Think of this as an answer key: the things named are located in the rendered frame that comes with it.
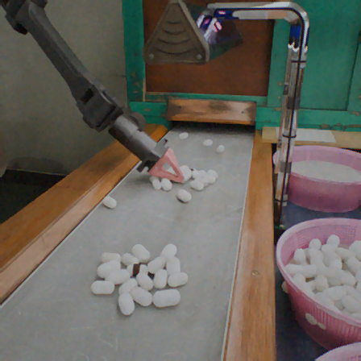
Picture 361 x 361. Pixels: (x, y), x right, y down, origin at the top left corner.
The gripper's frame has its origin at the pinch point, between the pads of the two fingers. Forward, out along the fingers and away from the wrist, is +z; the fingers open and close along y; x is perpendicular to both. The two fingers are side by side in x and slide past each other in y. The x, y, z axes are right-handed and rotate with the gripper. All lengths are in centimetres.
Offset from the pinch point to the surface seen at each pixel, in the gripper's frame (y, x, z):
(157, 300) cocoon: -40.2, -4.0, 4.9
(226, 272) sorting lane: -30.4, -7.8, 12.1
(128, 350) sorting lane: -47.2, -1.9, 4.7
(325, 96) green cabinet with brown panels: 48, -33, 21
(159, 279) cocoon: -36.3, -3.6, 4.0
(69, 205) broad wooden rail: -20.0, 10.3, -14.0
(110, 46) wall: 134, 29, -71
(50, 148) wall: 136, 115, -69
